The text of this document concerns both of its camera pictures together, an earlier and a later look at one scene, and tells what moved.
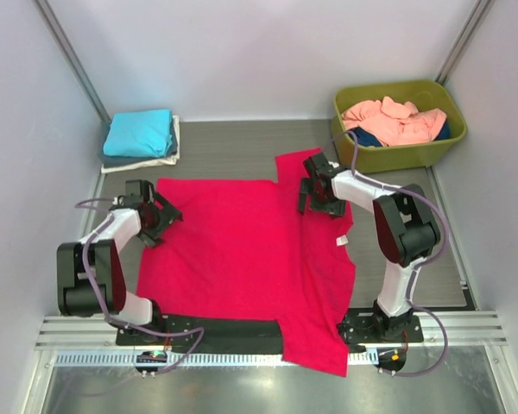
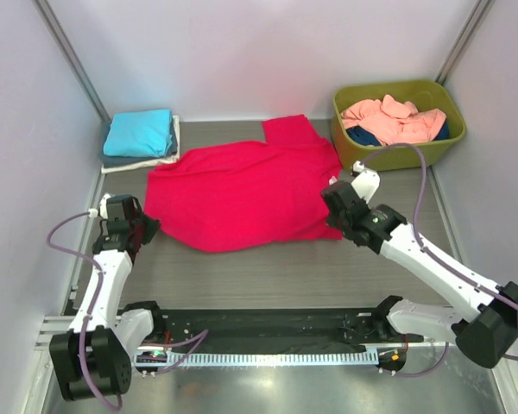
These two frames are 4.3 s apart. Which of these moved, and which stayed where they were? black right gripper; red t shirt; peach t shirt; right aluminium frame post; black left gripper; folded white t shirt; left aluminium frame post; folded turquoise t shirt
Moved: black left gripper; black right gripper; red t shirt
Stayed: folded turquoise t shirt; left aluminium frame post; peach t shirt; folded white t shirt; right aluminium frame post
